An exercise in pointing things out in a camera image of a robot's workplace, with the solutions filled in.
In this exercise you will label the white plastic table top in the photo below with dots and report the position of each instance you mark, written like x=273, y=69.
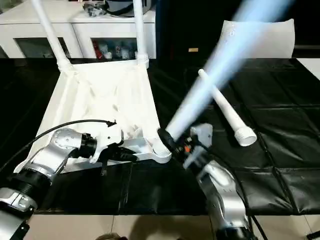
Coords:
x=100, y=100

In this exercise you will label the white plastic table leg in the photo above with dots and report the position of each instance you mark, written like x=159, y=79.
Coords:
x=140, y=30
x=212, y=80
x=51, y=35
x=230, y=110

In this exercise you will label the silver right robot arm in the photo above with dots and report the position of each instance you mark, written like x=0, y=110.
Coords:
x=222, y=190

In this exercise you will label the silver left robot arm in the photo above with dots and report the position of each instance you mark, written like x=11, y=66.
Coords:
x=55, y=152

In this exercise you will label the dark robot left foot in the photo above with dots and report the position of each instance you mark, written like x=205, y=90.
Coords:
x=107, y=236

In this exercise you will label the black table mat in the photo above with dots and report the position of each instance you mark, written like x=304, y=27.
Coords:
x=275, y=150

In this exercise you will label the red packet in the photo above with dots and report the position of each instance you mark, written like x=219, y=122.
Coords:
x=96, y=49

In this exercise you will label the black box with gold label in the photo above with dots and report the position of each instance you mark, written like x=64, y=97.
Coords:
x=185, y=27

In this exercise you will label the white bag with round fitting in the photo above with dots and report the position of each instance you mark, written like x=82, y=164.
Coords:
x=280, y=42

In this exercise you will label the black tangled items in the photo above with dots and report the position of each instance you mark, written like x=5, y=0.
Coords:
x=93, y=8

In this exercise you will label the white flat board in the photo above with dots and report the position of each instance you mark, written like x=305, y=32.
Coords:
x=310, y=67

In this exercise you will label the white glass-door cabinet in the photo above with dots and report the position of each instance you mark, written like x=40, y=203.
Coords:
x=25, y=30

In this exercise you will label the black metal stand leg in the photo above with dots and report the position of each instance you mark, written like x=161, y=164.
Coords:
x=313, y=236

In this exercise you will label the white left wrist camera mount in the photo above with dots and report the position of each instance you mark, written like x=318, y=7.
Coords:
x=107, y=140

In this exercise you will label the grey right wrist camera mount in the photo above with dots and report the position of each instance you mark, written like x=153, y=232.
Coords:
x=200, y=140

